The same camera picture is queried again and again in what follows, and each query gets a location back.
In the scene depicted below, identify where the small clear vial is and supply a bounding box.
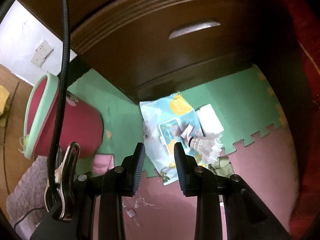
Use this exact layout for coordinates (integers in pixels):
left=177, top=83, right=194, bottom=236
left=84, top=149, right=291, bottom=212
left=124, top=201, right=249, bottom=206
left=122, top=203, right=140, bottom=228

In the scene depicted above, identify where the metal spring clamp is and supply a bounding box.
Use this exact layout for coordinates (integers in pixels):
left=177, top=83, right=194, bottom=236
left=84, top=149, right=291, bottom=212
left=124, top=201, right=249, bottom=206
left=54, top=142, right=80, bottom=222

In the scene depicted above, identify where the red bin green rim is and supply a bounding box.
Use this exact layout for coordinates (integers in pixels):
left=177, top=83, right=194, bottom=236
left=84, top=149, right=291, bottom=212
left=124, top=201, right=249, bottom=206
left=22, top=73, right=104, bottom=159

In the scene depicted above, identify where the white shuttlecock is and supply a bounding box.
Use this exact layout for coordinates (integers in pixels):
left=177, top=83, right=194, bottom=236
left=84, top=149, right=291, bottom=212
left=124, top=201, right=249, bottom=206
left=188, top=133, right=223, bottom=165

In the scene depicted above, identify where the grey fluffy rug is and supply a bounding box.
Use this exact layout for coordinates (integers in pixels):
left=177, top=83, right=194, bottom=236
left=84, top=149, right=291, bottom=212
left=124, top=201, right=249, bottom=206
left=6, top=156, right=47, bottom=239

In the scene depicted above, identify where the blue wet wipes pack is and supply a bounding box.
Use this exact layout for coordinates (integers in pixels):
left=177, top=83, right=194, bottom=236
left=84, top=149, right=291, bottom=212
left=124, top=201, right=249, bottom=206
left=139, top=93, right=208, bottom=185

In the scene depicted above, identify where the yellow cloth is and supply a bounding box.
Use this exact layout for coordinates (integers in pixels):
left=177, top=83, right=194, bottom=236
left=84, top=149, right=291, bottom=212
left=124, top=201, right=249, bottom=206
left=0, top=86, right=10, bottom=127

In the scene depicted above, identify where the dark wooden cabinet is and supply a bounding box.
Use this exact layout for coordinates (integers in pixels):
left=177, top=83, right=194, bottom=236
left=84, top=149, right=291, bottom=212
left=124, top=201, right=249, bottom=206
left=17, top=0, right=283, bottom=104

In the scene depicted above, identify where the red bedding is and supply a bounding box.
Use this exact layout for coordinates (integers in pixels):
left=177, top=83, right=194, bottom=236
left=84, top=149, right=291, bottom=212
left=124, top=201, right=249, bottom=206
left=281, top=0, right=319, bottom=239

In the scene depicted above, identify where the white string scrap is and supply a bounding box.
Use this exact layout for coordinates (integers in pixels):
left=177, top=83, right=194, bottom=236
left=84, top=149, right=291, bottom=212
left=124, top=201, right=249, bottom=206
left=134, top=196, right=156, bottom=209

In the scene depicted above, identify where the white wall socket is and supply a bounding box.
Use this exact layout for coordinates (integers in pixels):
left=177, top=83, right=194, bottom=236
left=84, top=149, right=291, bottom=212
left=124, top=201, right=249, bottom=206
left=31, top=40, right=54, bottom=68

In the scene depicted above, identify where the black braided cable right wrist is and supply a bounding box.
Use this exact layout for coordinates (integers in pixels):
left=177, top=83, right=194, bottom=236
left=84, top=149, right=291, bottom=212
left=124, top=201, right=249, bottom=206
left=0, top=0, right=70, bottom=201

